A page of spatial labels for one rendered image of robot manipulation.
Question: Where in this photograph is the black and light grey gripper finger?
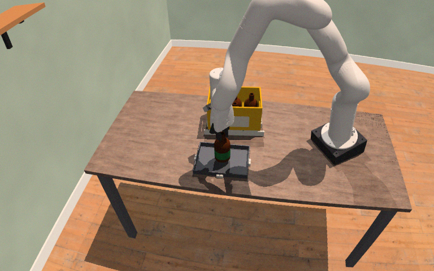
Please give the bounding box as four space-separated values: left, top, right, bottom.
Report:
209 123 222 141
222 127 229 137

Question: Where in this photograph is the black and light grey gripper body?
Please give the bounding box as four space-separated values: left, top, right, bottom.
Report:
210 107 234 132

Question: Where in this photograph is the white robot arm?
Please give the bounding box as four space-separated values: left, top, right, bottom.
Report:
203 0 370 150

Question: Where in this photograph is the yellow wooden crate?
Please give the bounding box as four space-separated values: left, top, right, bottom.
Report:
207 87 262 130

